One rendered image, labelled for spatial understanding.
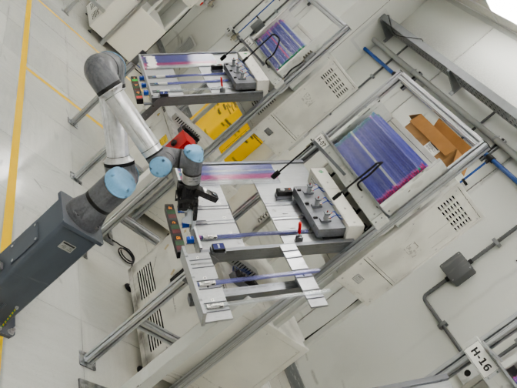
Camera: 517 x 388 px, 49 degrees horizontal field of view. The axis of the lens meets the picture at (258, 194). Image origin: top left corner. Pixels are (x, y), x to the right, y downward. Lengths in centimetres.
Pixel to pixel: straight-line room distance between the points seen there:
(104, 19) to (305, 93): 348
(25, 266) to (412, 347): 258
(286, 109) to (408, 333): 170
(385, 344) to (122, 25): 454
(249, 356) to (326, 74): 188
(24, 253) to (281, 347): 137
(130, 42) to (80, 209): 489
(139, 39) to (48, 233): 492
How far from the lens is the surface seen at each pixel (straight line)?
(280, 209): 269
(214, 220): 255
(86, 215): 213
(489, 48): 521
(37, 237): 221
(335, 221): 260
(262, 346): 290
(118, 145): 220
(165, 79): 383
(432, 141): 311
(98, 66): 205
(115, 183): 207
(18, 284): 230
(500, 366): 204
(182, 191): 225
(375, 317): 416
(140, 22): 683
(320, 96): 387
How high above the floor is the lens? 150
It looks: 11 degrees down
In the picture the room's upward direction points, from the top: 50 degrees clockwise
